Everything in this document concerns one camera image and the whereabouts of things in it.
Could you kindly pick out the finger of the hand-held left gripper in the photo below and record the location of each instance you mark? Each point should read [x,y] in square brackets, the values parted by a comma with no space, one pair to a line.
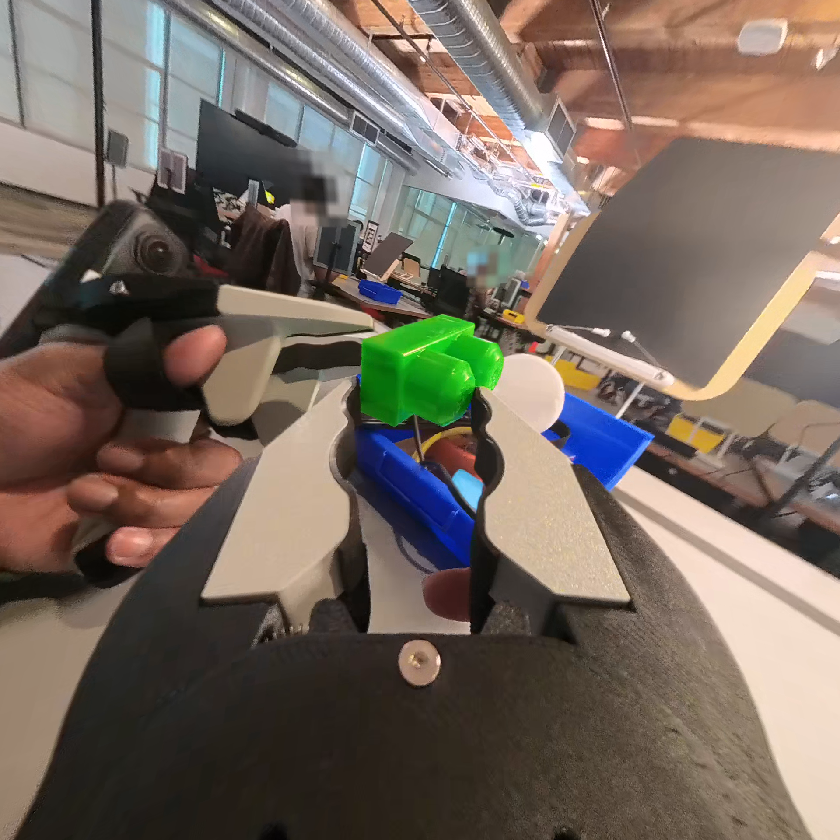
[295,407]
[275,328]

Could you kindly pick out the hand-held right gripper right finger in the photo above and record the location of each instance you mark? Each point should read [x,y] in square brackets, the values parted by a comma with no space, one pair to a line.
[558,531]

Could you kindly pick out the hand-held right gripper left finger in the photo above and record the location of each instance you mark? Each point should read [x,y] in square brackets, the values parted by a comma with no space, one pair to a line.
[282,525]

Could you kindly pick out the large blue plastic bin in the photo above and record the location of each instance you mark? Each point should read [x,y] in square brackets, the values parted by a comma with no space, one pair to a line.
[590,439]

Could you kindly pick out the green plastic toy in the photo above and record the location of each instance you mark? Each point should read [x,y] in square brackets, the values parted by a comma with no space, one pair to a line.
[420,380]

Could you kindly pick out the person's right hand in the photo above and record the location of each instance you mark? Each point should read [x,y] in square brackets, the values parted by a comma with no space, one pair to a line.
[449,594]

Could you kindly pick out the person's left hand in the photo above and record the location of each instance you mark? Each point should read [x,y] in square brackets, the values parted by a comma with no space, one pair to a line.
[65,446]

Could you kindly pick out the light blue foam piece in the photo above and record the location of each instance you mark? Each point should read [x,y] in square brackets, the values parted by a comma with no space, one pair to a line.
[467,489]

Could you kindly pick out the grey monitor on stand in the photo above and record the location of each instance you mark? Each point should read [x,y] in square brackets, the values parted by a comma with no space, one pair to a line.
[338,249]

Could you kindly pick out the small blue bin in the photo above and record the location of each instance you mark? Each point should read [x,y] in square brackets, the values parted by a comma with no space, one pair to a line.
[379,291]

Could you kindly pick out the orange tape roll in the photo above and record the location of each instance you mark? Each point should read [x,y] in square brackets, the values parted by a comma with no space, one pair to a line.
[453,453]

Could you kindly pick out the white plastic bottle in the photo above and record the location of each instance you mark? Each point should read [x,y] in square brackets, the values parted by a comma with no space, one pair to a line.
[538,400]

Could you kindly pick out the open laptop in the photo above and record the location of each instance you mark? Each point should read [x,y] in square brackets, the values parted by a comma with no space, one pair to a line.
[387,253]

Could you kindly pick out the yellow storage bin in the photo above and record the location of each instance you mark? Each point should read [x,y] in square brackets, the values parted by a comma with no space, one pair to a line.
[577,377]

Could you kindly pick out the black computer monitor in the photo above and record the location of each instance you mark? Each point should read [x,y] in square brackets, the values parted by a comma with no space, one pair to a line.
[243,151]

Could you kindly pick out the long wooden table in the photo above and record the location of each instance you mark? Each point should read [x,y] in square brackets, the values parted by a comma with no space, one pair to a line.
[722,479]

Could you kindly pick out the black pole with ribbed disc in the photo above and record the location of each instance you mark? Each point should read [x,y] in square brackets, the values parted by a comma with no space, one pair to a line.
[98,98]

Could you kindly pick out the white metal stand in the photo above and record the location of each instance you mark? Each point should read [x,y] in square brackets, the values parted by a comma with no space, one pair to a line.
[610,358]

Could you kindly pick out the rounded light panel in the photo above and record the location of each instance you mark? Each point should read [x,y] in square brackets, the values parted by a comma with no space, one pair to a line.
[728,407]

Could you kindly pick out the rounded beige panel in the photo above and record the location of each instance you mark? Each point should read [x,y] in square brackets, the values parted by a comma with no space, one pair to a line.
[814,426]

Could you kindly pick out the dark panel with wooden edge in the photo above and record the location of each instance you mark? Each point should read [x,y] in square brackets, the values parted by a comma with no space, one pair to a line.
[689,262]

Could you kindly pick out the white ceiling access point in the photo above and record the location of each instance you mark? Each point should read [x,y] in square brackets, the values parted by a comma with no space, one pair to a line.
[761,36]

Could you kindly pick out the yellow bin in white frame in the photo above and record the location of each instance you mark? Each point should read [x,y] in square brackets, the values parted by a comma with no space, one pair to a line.
[695,433]

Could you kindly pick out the metal air duct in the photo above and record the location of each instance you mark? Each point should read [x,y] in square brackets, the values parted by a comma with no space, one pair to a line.
[499,79]
[315,52]

